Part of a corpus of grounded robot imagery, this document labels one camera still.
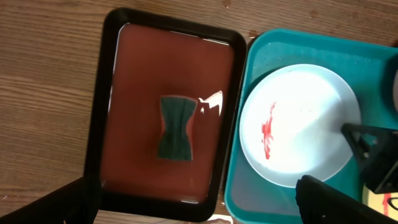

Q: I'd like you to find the light blue plate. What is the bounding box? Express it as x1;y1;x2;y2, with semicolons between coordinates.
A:
239;64;361;188

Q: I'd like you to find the yellow plate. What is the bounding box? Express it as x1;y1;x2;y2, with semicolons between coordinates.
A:
362;186;397;221

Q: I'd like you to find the white plate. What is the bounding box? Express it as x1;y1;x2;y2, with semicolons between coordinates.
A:
392;71;398;111

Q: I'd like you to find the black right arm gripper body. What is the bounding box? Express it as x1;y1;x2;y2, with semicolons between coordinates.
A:
341;123;397;194

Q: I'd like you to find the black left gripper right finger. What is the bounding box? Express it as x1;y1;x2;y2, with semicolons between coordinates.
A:
295;175;397;224

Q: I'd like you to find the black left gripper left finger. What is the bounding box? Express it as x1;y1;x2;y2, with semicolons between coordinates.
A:
1;176;101;224

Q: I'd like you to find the black tray with red water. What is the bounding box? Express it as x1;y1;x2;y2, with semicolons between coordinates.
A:
84;7;247;222

